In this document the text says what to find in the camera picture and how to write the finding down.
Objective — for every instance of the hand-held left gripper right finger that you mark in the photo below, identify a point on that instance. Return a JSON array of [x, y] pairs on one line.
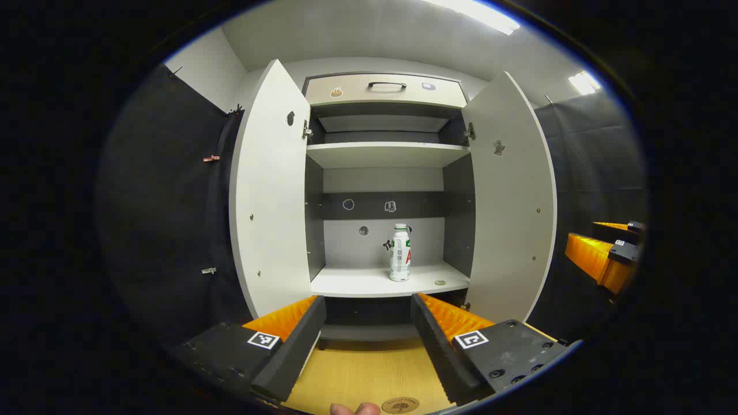
[[435, 346]]

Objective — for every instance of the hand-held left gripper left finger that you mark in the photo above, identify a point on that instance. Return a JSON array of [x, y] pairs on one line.
[[297, 346]]

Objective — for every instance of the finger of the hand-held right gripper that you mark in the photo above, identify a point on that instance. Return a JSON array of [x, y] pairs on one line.
[[594, 256], [614, 230]]

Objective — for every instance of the round wooden coaster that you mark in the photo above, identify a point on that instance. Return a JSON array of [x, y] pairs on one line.
[[400, 405]]

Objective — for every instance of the white plastic bottle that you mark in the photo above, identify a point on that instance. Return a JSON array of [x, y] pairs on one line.
[[399, 256]]

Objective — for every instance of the white and grey cabinet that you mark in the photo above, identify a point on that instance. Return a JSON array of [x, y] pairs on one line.
[[375, 282]]

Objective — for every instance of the beige cabinet drawer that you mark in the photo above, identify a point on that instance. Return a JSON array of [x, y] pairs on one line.
[[357, 91]]

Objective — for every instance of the small ceiling light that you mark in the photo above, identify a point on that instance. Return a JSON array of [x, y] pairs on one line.
[[583, 82]]

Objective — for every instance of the red cloth clip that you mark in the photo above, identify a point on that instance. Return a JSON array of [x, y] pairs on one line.
[[211, 158]]

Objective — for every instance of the black cloth clip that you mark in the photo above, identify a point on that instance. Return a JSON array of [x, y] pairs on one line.
[[236, 109]]

